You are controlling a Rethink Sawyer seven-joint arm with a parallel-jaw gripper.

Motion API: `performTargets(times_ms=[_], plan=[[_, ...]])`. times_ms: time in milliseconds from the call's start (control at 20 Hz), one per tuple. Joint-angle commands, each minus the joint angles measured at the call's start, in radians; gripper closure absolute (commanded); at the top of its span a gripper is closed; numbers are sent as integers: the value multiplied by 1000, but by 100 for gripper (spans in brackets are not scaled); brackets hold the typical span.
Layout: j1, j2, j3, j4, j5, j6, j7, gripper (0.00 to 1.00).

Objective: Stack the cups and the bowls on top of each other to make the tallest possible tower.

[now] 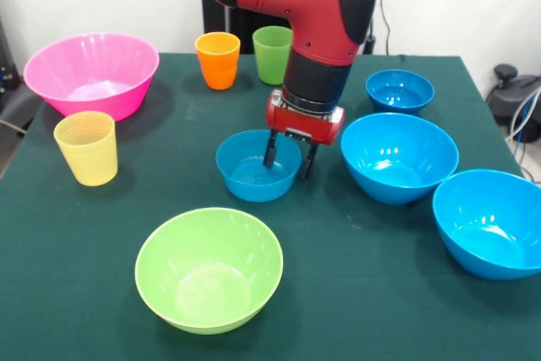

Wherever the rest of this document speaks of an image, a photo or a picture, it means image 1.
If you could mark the large pink bowl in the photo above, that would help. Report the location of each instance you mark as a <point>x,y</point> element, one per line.
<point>89,65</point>

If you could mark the small ribbed blue bowl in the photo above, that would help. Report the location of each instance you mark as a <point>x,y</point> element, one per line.
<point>253,187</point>

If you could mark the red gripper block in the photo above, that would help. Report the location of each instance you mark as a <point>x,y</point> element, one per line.
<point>304,124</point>

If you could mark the small dark blue bowl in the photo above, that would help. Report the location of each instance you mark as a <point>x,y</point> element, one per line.
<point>399,99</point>

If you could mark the lime green bowl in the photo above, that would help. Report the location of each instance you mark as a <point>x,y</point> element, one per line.
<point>211,285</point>

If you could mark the orange cup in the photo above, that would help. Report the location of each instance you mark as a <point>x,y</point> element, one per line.
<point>217,69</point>

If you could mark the black equipment base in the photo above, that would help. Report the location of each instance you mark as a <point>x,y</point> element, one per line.
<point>507,94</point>
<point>6,78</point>

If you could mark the green cup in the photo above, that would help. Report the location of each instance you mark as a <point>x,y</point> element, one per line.
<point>270,61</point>

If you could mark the dark green table cloth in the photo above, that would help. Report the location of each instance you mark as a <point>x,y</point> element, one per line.
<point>359,251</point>

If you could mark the yellow ribbed cup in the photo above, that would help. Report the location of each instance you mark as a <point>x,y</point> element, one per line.
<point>89,158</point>

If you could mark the large blue bowl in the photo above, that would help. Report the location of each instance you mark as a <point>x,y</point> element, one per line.
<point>486,251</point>
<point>397,183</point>

